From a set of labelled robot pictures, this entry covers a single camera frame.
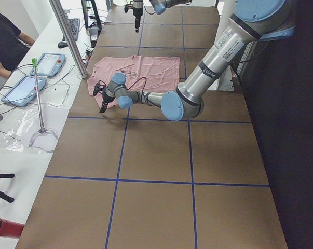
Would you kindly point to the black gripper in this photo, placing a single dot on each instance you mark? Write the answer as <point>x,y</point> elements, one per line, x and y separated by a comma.
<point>137,12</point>
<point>106,98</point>

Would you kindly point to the pink t-shirt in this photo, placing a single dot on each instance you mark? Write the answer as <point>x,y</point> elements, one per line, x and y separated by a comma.
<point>154,74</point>

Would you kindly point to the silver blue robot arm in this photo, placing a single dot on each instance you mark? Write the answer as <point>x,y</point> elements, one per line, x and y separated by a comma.
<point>251,21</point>
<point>159,7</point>

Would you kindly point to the black power box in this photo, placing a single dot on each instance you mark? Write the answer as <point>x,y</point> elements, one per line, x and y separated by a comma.
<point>94,35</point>

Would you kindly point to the black keyboard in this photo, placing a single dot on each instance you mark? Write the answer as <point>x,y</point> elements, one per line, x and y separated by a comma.
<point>74,25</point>

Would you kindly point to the upper blue teach pendant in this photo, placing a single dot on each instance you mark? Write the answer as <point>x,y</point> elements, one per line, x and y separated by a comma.
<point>49,64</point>

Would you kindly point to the blue teach pendant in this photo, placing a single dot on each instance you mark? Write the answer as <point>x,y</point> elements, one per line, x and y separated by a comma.
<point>22,93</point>
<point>49,64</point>

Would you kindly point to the black computer mouse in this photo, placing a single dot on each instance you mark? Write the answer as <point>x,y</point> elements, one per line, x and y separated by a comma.
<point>62,44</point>

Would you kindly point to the lower blue teach pendant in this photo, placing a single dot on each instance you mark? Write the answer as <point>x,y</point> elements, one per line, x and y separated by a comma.
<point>22,93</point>

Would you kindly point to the person in black shirt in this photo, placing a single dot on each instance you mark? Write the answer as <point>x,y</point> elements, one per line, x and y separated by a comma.
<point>14,45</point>

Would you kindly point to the black tripod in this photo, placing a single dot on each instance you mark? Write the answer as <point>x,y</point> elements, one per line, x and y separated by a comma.
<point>5,181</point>

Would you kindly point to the red cylinder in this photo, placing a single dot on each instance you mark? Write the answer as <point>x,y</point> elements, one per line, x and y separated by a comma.
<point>9,229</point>

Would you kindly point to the aluminium frame post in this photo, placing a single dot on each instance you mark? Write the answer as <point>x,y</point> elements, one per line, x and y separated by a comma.
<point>63,24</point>

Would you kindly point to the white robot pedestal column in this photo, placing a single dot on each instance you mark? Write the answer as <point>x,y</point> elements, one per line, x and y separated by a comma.
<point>224,83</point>

